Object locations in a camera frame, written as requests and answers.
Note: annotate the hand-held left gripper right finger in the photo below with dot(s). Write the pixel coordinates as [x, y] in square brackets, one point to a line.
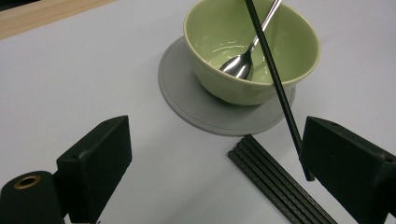
[348, 165]

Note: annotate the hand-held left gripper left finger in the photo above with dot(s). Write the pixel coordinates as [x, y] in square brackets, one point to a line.
[96, 161]

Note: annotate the row of black chopsticks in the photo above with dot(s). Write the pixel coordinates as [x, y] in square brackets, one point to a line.
[280, 186]

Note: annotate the single black chopstick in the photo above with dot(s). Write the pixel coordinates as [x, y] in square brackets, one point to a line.
[274, 71]

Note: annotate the pale green bowl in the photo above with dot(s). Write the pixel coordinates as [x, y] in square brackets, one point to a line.
[289, 53]

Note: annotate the round grey coaster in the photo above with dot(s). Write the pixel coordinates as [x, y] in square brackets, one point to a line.
[186, 102]

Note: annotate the wooden table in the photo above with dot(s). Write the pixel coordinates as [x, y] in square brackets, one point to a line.
[37, 18]

